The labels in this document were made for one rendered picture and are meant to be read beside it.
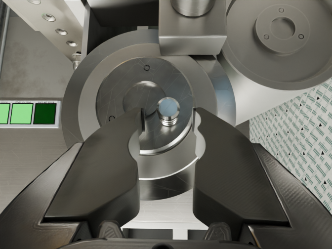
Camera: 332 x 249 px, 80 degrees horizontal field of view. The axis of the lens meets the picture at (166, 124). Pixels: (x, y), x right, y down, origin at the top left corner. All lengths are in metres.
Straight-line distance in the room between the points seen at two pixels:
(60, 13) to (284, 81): 0.39
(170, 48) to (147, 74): 0.03
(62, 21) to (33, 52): 1.80
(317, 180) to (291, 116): 0.09
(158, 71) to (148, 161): 0.07
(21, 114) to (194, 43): 0.53
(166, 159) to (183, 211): 0.36
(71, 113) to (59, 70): 1.89
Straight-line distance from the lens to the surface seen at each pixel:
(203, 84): 0.17
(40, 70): 2.16
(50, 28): 0.52
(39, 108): 0.60
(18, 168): 0.62
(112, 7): 0.23
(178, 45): 0.17
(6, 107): 0.65
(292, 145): 0.31
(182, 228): 0.52
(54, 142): 0.57
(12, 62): 2.35
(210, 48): 0.17
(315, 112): 0.27
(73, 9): 0.24
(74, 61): 0.59
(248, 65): 0.20
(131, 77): 0.16
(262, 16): 0.22
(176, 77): 0.15
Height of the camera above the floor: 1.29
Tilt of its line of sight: 9 degrees down
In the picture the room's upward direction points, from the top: 179 degrees counter-clockwise
